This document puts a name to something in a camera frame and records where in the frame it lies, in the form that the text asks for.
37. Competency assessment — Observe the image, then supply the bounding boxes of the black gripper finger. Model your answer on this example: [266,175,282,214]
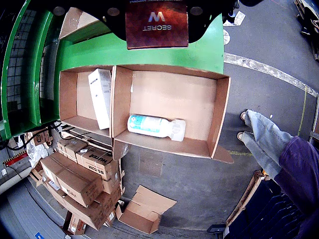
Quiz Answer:
[49,0,127,42]
[186,0,240,43]

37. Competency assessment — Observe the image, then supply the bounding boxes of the small red print box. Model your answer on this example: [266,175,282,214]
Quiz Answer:
[63,211,88,236]

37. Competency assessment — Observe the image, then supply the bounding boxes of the long cardboard box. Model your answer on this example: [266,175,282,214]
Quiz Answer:
[39,151,104,209]

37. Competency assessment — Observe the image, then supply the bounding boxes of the dark blue crates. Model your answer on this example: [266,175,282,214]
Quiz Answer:
[233,178,312,239]

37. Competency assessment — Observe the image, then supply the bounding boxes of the small plain cardboard box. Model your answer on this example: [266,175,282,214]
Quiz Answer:
[57,138,88,162]

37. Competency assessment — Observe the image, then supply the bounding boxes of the red-brown Secret carton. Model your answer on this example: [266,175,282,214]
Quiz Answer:
[124,0,189,50]

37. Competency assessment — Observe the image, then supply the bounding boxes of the white bottle teal label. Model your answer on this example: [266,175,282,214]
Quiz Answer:
[127,114,187,142]

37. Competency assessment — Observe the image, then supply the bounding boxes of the Huter printed cardboard box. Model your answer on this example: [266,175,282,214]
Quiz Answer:
[75,146,121,194]

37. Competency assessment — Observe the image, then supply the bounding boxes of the large flat cardboard box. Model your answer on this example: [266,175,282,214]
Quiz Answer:
[43,179,123,231]

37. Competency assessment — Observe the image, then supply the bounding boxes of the red toothed strip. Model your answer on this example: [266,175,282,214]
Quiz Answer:
[1,152,30,168]

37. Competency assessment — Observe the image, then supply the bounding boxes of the empty cardboard box with flaps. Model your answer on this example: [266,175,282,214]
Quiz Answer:
[115,184,178,235]

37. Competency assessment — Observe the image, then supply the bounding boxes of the plain white carton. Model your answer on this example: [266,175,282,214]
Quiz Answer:
[87,68,113,130]

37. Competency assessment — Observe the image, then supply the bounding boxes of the person in jeans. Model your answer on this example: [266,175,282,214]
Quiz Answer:
[236,109,319,239]

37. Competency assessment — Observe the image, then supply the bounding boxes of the green metal frame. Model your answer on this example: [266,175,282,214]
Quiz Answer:
[0,0,62,140]

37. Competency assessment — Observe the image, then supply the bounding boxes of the grey flat sheet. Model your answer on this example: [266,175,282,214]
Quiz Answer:
[41,42,57,103]

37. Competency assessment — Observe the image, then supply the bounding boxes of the light wooden pallet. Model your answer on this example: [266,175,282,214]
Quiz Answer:
[59,129,114,151]

